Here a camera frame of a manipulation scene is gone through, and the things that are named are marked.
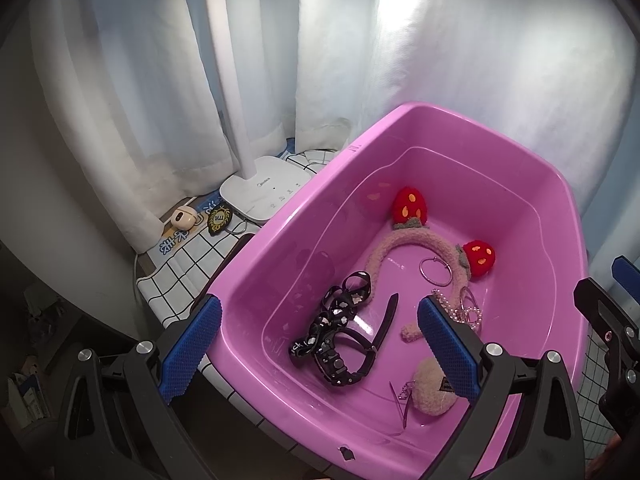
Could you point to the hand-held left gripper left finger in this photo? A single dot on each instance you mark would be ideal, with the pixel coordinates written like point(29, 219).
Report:
point(192, 345)

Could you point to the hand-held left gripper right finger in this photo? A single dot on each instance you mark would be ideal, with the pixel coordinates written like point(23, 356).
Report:
point(447, 350)

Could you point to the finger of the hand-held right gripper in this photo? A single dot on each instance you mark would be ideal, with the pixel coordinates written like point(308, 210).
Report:
point(627, 272)
point(595, 300)

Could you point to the pearl hair claw clip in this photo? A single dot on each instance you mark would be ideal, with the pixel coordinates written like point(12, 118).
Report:
point(467, 312)

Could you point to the silver hoop earring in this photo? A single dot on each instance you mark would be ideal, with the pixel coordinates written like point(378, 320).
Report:
point(421, 271)

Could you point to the black wristwatch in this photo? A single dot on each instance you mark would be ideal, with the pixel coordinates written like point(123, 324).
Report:
point(330, 360)

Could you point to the black patterned hair ribbon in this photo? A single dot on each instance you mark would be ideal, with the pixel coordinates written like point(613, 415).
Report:
point(320, 322)

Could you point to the pink plastic bin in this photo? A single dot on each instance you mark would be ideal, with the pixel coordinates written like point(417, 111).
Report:
point(325, 200)

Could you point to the person's right hand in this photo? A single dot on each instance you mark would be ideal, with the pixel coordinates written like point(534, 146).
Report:
point(606, 455)

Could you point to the white blue printed mat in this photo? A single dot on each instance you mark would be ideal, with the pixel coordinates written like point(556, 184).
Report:
point(172, 246)

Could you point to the pink strawberry headband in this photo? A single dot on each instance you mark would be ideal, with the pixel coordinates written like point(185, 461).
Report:
point(400, 245)

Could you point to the black gold embroidered badge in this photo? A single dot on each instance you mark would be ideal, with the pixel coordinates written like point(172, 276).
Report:
point(219, 221)

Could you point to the white earbuds case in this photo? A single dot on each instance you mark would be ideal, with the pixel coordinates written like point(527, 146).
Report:
point(180, 217)

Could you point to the white and blue box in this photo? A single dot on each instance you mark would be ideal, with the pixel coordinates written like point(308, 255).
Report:
point(30, 395)

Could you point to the white desk lamp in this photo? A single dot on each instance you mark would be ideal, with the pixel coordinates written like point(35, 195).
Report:
point(265, 185)

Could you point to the sheer white curtain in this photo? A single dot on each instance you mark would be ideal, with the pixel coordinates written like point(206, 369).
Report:
point(450, 35)

